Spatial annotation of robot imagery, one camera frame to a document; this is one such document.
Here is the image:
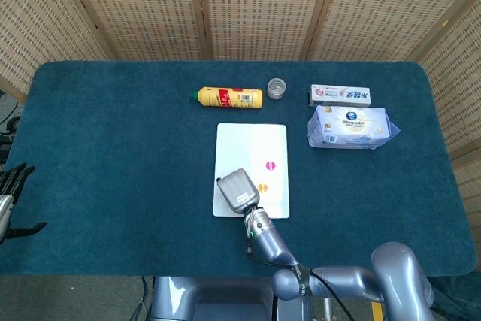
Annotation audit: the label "pale blue tissue pack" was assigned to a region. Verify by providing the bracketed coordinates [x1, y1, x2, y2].
[307, 105, 402, 151]

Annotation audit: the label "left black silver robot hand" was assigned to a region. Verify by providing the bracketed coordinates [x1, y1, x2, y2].
[0, 162, 48, 244]

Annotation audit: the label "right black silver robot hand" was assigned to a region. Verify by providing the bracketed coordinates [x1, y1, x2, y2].
[214, 168, 262, 217]

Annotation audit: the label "yellow bottle with green cap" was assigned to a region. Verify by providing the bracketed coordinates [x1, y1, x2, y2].
[189, 86, 264, 111]

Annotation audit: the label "blue cable under table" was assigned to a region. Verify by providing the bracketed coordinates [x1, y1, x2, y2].
[139, 276, 152, 321]

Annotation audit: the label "white magnetic board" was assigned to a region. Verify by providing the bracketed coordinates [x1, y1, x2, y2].
[212, 123, 291, 220]

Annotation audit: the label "woven bamboo folding screen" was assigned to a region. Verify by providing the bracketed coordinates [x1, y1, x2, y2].
[0, 0, 481, 220]

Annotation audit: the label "blue-grey robot torso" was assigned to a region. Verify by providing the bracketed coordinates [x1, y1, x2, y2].
[150, 276, 313, 321]

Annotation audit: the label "black cables on floor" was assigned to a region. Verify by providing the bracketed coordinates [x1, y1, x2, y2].
[0, 89, 23, 156]

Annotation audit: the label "white toothpaste box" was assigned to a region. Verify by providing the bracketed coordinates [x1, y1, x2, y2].
[308, 84, 372, 108]

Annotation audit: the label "dark teal table cloth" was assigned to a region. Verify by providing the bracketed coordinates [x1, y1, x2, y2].
[0, 60, 475, 277]

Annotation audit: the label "small clear plastic jar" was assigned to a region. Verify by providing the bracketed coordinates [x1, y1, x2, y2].
[267, 77, 286, 100]

